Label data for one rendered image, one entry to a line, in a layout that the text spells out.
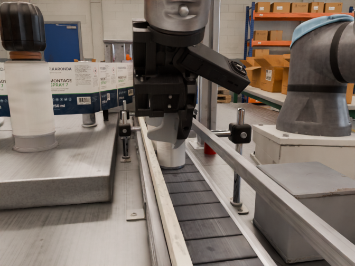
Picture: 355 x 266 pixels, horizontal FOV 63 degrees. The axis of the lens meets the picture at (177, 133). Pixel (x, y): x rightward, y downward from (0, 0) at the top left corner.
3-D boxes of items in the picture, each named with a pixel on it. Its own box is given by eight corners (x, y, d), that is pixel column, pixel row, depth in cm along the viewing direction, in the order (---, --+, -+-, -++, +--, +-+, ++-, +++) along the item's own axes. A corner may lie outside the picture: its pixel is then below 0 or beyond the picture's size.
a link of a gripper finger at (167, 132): (145, 148, 49) (146, 104, 42) (180, 146, 50) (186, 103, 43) (147, 162, 46) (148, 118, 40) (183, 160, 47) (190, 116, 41)
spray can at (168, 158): (156, 160, 56) (155, 49, 51) (184, 160, 56) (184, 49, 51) (157, 170, 51) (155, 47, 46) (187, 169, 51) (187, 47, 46)
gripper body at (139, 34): (133, 89, 45) (131, 9, 37) (188, 88, 46) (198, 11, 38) (135, 122, 39) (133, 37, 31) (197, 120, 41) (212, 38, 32)
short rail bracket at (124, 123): (120, 157, 74) (117, 110, 71) (131, 157, 74) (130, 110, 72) (119, 161, 71) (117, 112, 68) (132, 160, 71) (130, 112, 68)
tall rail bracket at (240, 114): (199, 204, 49) (202, 107, 45) (241, 201, 50) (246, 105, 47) (205, 214, 46) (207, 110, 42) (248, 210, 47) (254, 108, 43)
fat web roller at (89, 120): (82, 124, 89) (77, 60, 85) (97, 123, 90) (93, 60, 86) (80, 127, 85) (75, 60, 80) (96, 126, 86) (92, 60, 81)
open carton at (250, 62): (236, 84, 411) (238, 56, 402) (268, 84, 413) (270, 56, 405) (244, 86, 372) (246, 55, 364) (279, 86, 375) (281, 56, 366)
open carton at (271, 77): (250, 89, 325) (252, 54, 316) (290, 89, 328) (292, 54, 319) (262, 93, 287) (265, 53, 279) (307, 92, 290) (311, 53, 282)
